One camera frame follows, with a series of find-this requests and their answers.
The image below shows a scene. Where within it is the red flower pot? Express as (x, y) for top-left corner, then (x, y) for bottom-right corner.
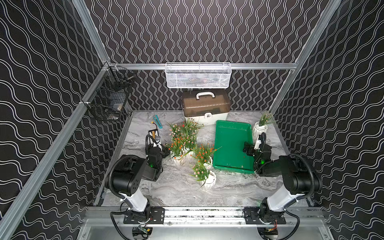
(166, 138), (185, 166)

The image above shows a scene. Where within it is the green plant pot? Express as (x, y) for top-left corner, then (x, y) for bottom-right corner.
(252, 112), (274, 141)

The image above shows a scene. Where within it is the orange flower pot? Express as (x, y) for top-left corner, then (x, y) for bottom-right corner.
(192, 144), (217, 170)

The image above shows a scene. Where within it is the pink flower pot front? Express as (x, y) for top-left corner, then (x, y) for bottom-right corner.
(191, 162), (217, 191)

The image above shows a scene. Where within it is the pink flower pot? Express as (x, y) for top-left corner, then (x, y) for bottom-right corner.
(191, 162), (217, 191)
(170, 123), (185, 141)

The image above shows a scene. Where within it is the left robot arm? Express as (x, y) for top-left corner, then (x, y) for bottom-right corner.
(105, 131), (170, 213)

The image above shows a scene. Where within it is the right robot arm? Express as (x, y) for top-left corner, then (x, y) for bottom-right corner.
(243, 133), (323, 214)

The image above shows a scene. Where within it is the brown lidded storage box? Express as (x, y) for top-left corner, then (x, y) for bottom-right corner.
(182, 89), (231, 126)

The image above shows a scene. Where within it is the black picture card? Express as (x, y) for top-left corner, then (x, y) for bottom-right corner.
(149, 129), (159, 139)

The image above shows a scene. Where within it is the pink flower pot back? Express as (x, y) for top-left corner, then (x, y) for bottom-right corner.
(170, 123), (185, 141)

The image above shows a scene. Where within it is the green plastic tray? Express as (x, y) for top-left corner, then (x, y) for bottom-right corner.
(213, 120), (254, 174)

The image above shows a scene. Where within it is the green grass pot back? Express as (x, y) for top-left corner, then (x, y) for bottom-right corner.
(181, 119), (204, 152)

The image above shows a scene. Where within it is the teal handled tool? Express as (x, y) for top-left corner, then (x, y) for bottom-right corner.
(153, 115), (163, 129)

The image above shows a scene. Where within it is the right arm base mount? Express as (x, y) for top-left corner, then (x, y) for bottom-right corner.
(242, 207), (286, 225)

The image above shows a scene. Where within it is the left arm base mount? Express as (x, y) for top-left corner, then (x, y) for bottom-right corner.
(123, 207), (165, 225)

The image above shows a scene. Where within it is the black wire wall basket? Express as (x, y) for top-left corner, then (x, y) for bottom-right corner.
(86, 66), (137, 122)

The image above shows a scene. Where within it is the white mesh wall basket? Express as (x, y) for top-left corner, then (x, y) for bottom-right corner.
(165, 62), (232, 89)

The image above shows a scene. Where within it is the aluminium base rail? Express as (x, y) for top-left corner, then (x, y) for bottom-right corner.
(83, 207), (325, 228)

